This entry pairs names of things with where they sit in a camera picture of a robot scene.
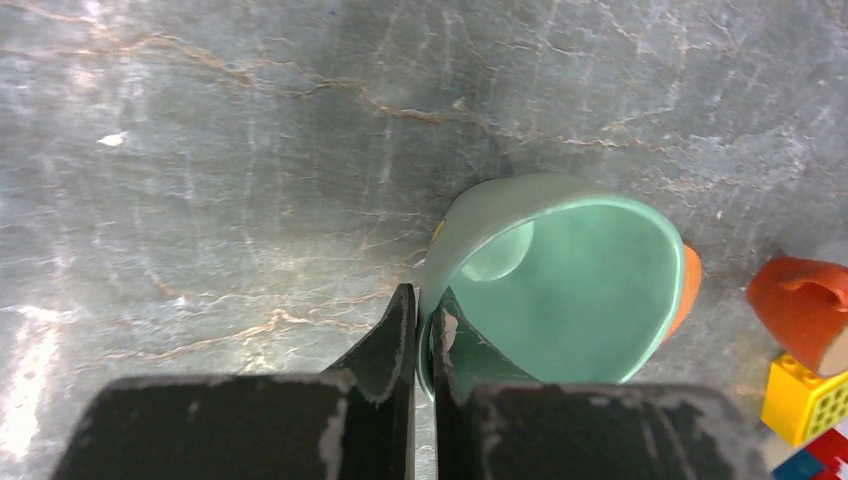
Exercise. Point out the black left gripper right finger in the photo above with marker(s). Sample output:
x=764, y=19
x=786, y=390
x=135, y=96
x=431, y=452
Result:
x=462, y=360

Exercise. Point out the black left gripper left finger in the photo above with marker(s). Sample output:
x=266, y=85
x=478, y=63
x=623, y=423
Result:
x=378, y=440

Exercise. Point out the teal green cup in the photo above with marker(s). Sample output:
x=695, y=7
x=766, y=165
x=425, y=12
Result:
x=572, y=282

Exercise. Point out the orange round coaster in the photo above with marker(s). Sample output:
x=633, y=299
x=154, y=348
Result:
x=693, y=274

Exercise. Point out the small orange cup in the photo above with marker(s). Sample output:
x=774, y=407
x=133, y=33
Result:
x=803, y=304

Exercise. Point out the yellow toy block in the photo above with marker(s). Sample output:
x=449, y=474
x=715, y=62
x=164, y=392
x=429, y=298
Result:
x=799, y=405

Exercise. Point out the red toy block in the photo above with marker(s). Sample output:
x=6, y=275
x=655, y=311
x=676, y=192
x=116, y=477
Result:
x=830, y=452

